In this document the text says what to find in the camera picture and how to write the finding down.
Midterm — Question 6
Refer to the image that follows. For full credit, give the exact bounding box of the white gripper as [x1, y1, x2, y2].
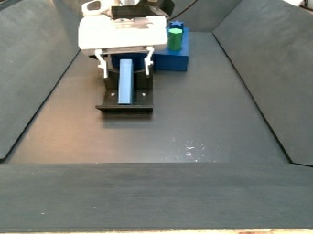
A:
[77, 15, 167, 79]

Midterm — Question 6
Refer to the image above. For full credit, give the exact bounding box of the blue shape sorting board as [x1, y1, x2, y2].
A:
[108, 27, 191, 72]

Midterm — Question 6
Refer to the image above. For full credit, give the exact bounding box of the light blue rectangular block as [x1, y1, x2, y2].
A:
[119, 59, 134, 104]

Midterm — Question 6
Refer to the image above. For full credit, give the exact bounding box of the black curved fixture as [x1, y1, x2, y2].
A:
[95, 59, 152, 112]

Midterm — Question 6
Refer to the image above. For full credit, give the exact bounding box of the green hexagonal prism peg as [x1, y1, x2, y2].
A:
[167, 28, 183, 51]

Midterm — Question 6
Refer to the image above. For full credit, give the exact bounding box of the dark blue star peg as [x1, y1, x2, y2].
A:
[170, 21, 183, 29]

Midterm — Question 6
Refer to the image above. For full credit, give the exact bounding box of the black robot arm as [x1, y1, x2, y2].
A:
[77, 0, 175, 78]

